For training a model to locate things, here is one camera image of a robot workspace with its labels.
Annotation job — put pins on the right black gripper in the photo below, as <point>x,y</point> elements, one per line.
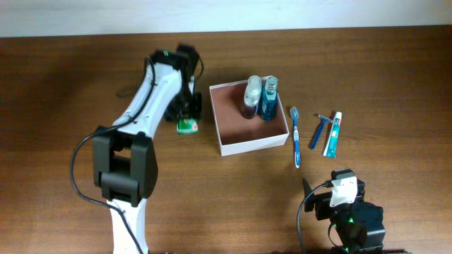
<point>321,203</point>

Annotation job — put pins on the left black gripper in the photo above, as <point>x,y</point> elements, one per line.
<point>187,111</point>

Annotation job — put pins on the green white small box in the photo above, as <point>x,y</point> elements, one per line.
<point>187,126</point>

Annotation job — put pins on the white teal toothpaste tube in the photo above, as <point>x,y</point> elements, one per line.
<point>332,143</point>

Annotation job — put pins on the clear purple liquid bottle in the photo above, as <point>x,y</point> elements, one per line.
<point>252,96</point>

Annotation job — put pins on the teal mouthwash bottle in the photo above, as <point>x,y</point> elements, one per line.
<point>269,97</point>

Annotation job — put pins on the blue disposable razor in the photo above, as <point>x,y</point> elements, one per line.
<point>323,121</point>

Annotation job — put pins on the blue white toothbrush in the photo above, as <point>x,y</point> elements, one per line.
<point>294,116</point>

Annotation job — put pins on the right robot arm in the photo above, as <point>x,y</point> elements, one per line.
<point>359,224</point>

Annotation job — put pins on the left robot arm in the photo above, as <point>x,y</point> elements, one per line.
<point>124,160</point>

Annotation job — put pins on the white cardboard box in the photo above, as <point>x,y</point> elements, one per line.
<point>237,134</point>

